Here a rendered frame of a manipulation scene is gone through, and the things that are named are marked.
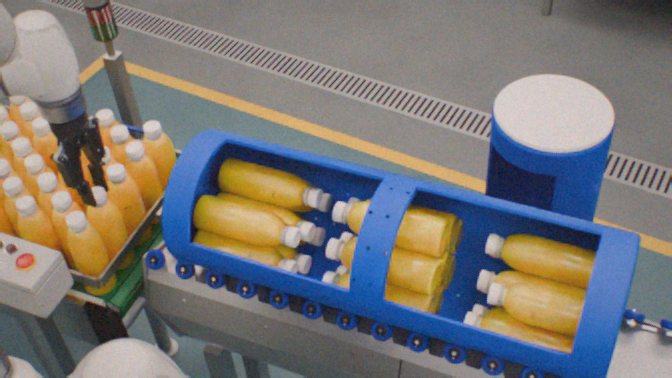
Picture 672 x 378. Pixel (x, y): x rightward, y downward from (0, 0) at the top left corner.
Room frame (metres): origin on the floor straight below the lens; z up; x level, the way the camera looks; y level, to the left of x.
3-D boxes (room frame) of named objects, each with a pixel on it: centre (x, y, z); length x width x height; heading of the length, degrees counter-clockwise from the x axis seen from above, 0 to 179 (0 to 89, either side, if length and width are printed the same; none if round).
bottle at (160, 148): (1.48, 0.40, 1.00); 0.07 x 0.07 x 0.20
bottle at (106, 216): (1.28, 0.50, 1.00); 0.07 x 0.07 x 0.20
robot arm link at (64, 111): (1.28, 0.50, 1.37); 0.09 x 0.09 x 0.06
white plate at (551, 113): (1.50, -0.53, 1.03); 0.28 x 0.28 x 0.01
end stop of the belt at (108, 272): (1.34, 0.42, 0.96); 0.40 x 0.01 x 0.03; 153
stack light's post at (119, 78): (1.79, 0.53, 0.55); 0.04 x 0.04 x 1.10; 63
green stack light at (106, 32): (1.79, 0.53, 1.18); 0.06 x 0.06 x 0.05
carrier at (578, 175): (1.50, -0.53, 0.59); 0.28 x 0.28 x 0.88
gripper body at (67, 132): (1.28, 0.50, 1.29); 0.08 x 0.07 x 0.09; 154
